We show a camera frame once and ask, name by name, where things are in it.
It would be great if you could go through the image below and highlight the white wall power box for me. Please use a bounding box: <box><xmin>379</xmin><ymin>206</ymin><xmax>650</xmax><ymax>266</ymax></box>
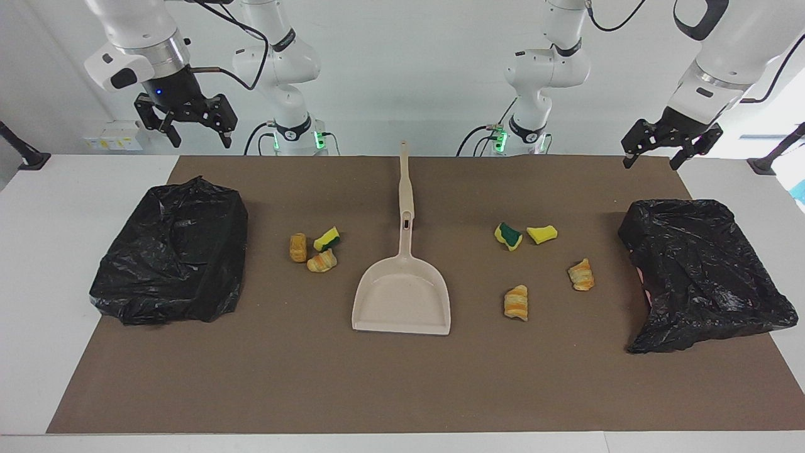
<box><xmin>83</xmin><ymin>120</ymin><xmax>144</xmax><ymax>152</ymax></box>

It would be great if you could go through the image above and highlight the black base cable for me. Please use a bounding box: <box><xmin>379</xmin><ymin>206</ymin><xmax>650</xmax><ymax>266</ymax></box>
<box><xmin>456</xmin><ymin>98</ymin><xmax>518</xmax><ymax>157</ymax></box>
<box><xmin>243</xmin><ymin>122</ymin><xmax>279</xmax><ymax>156</ymax></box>

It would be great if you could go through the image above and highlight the black camera stand clamp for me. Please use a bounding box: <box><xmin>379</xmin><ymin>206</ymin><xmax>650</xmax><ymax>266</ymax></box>
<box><xmin>0</xmin><ymin>121</ymin><xmax>52</xmax><ymax>171</ymax></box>
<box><xmin>747</xmin><ymin>122</ymin><xmax>805</xmax><ymax>176</ymax></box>

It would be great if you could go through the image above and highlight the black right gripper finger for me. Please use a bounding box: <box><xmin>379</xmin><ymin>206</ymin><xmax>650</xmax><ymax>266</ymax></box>
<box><xmin>136</xmin><ymin>94</ymin><xmax>181</xmax><ymax>148</ymax></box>
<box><xmin>211</xmin><ymin>94</ymin><xmax>238</xmax><ymax>148</ymax></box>

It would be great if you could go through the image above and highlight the black bag-lined pink bin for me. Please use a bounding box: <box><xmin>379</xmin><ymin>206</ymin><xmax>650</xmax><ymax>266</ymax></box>
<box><xmin>618</xmin><ymin>199</ymin><xmax>799</xmax><ymax>354</ymax></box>

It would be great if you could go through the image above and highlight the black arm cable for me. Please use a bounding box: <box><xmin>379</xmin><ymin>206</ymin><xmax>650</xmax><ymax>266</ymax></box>
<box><xmin>585</xmin><ymin>0</ymin><xmax>805</xmax><ymax>104</ymax></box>
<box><xmin>186</xmin><ymin>0</ymin><xmax>271</xmax><ymax>91</ymax></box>

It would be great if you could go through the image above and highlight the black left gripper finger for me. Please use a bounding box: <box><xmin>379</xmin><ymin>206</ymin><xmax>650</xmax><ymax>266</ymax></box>
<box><xmin>621</xmin><ymin>120</ymin><xmax>658</xmax><ymax>168</ymax></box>
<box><xmin>670</xmin><ymin>125</ymin><xmax>723</xmax><ymax>171</ymax></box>

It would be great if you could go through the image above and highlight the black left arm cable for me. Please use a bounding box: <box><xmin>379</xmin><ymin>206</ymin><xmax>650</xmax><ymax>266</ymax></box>
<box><xmin>585</xmin><ymin>0</ymin><xmax>805</xmax><ymax>104</ymax></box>

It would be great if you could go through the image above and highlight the toy croissant pastry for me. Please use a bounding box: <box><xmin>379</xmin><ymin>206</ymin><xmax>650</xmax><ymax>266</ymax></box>
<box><xmin>567</xmin><ymin>258</ymin><xmax>596</xmax><ymax>292</ymax></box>
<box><xmin>504</xmin><ymin>284</ymin><xmax>530</xmax><ymax>322</ymax></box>
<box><xmin>306</xmin><ymin>248</ymin><xmax>338</xmax><ymax>274</ymax></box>

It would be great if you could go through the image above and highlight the beige brush with black bristles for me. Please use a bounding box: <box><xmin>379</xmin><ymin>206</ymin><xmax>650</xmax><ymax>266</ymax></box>
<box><xmin>399</xmin><ymin>141</ymin><xmax>416</xmax><ymax>218</ymax></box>

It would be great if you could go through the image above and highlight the black right base cable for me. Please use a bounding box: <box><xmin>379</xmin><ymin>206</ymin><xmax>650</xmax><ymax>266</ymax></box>
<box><xmin>243</xmin><ymin>122</ymin><xmax>279</xmax><ymax>156</ymax></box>

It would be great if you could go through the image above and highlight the black left base cable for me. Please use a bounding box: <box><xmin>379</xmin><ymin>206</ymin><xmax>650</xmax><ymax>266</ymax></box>
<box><xmin>456</xmin><ymin>98</ymin><xmax>518</xmax><ymax>157</ymax></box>

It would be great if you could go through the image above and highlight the beige plastic dustpan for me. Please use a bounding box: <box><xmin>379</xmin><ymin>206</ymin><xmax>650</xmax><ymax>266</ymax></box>
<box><xmin>352</xmin><ymin>213</ymin><xmax>452</xmax><ymax>336</ymax></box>

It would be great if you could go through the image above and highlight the brown table mat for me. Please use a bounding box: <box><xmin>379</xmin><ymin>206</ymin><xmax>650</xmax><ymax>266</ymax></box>
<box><xmin>46</xmin><ymin>155</ymin><xmax>805</xmax><ymax>435</ymax></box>

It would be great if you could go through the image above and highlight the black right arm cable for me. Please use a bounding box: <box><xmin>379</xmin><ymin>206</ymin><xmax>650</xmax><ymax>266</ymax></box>
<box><xmin>186</xmin><ymin>0</ymin><xmax>271</xmax><ymax>91</ymax></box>

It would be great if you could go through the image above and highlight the black bag-lined trash bin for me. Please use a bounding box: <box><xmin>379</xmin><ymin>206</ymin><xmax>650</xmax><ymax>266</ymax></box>
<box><xmin>89</xmin><ymin>176</ymin><xmax>249</xmax><ymax>326</ymax></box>

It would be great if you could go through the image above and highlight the yellow green sponge piece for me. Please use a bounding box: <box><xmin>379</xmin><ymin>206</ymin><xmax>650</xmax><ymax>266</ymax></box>
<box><xmin>313</xmin><ymin>226</ymin><xmax>341</xmax><ymax>253</ymax></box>
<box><xmin>494</xmin><ymin>222</ymin><xmax>523</xmax><ymax>252</ymax></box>

